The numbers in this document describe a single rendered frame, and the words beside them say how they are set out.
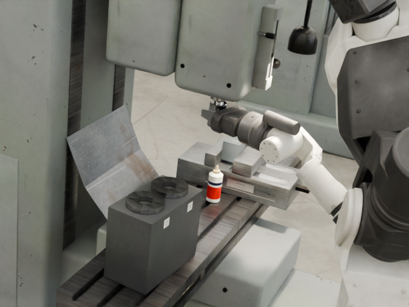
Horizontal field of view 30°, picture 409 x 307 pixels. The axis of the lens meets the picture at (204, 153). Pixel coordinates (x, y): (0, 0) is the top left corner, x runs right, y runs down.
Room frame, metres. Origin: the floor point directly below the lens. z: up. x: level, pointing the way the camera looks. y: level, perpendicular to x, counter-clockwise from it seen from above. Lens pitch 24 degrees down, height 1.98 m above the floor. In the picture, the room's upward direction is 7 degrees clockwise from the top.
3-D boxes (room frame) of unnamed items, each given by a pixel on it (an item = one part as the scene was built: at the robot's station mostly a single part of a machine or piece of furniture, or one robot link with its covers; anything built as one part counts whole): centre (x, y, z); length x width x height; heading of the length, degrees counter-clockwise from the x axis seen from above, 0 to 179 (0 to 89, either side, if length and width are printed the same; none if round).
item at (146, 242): (1.55, 0.10, 1.06); 0.22 x 0.12 x 0.20; 152
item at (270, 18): (1.85, -0.12, 1.45); 0.04 x 0.04 x 0.21; 68
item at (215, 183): (1.93, -0.04, 1.01); 0.04 x 0.04 x 0.11
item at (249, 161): (2.04, -0.14, 1.05); 0.15 x 0.06 x 0.04; 160
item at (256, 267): (1.89, -0.02, 0.82); 0.50 x 0.35 x 0.12; 68
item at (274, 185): (2.04, -0.11, 1.01); 0.35 x 0.15 x 0.11; 70
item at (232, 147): (2.05, -0.08, 1.07); 0.06 x 0.05 x 0.06; 160
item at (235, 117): (1.83, -0.09, 1.23); 0.13 x 0.12 x 0.10; 140
